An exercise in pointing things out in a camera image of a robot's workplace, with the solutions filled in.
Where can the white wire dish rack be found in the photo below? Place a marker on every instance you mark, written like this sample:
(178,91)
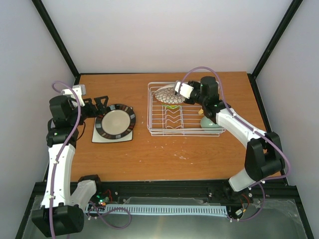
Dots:
(184,121)

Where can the light green ceramic bowl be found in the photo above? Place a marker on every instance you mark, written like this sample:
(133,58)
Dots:
(208,124)

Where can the light blue cable duct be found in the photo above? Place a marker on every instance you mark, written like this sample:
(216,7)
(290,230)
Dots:
(165,210)

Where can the dark brown round plate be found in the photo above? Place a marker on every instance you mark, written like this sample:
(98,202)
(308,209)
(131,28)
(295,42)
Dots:
(115,122)

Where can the patterned round plate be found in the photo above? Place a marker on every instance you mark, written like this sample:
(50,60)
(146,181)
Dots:
(166,95)

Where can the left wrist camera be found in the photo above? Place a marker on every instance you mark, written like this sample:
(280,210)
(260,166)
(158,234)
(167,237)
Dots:
(79,90)

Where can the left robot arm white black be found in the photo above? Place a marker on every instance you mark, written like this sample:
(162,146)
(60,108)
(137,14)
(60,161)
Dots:
(61,211)

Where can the green plastic plate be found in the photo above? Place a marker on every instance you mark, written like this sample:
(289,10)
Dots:
(172,107)

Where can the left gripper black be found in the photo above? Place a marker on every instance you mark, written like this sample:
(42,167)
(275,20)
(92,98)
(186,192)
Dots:
(100,108)

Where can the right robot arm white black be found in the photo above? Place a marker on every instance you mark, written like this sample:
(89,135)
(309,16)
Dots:
(264,156)

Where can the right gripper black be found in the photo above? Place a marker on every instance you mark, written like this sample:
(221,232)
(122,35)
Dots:
(194,83)

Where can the white square plate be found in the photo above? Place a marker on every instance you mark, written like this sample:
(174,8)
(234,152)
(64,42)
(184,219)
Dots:
(112,138)

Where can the black frame rail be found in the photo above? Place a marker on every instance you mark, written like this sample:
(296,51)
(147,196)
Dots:
(210,191)

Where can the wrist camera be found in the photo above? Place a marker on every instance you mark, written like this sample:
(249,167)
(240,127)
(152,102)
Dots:
(183,89)
(79,90)

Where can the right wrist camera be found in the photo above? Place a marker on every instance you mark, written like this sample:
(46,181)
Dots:
(183,89)

